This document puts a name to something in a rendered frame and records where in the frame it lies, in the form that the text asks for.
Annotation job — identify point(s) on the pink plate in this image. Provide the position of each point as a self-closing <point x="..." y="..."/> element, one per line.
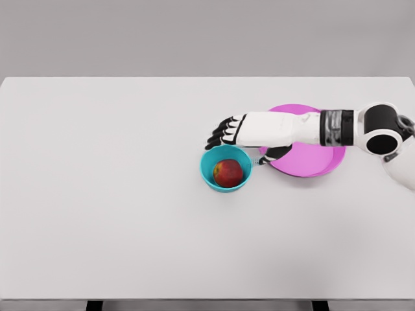
<point x="308" y="160"/>

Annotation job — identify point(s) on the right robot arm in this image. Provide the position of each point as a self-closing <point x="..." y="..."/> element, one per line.
<point x="366" y="129"/>

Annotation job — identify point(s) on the blue bowl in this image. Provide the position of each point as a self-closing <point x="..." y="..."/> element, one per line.
<point x="210" y="168"/>

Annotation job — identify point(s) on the red apple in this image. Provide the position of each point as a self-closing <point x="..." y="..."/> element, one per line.
<point x="228" y="173"/>

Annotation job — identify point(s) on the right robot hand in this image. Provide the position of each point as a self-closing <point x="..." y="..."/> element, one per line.
<point x="262" y="129"/>

